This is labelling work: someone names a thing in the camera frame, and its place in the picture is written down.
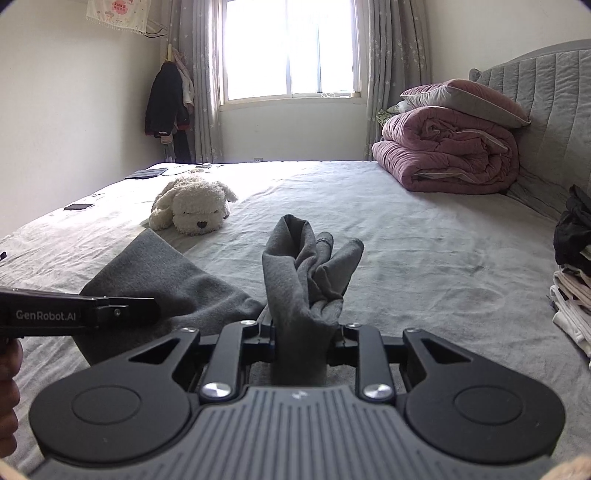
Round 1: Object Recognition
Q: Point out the pink and grey pillow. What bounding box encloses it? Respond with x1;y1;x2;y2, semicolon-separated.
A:
400;78;532;129

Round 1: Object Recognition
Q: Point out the dark hanging jacket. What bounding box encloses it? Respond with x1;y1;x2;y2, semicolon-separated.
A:
144;60;195;139

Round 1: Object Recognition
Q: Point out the black tablet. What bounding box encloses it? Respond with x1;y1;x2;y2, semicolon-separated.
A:
124;167;169;181

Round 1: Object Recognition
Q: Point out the covered air conditioner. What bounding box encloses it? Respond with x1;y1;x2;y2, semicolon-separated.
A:
85;0;153;34

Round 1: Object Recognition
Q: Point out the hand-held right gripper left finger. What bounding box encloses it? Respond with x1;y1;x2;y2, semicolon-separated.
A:
122;320;278;403

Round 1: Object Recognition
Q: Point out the green floral cloth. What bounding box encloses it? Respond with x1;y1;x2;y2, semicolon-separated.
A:
376;104;402;127

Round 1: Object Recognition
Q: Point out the window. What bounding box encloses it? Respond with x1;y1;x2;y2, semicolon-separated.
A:
217;0;365;112

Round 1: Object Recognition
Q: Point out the light hanging garment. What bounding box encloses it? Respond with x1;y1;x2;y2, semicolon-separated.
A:
173;46;195;114

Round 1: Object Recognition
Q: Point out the stack of folded clothes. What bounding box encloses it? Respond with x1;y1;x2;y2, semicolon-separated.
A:
549;185;591;358

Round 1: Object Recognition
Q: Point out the pink folded quilt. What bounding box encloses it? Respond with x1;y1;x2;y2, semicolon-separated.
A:
372;106;520;195

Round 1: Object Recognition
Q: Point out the grey t-shirt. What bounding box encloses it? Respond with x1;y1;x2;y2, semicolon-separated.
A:
76;213;365;386

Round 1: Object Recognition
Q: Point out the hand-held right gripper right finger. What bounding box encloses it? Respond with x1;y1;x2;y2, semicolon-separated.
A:
329;322;474;403

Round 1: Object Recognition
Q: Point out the white plush dog toy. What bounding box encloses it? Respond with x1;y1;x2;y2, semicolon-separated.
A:
148;174;238;237

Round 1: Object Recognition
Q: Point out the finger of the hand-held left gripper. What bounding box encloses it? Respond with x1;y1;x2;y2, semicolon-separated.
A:
95;296;161;329

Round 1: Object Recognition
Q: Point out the person's left hand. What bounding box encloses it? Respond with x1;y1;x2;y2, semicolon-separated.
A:
0;339;24;457

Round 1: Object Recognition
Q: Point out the grey star-print curtain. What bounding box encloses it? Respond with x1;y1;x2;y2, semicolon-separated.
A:
168;0;225;164
355;0;432;162

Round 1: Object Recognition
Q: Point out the grey quilted headboard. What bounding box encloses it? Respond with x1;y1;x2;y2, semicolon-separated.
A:
468;39;591;222

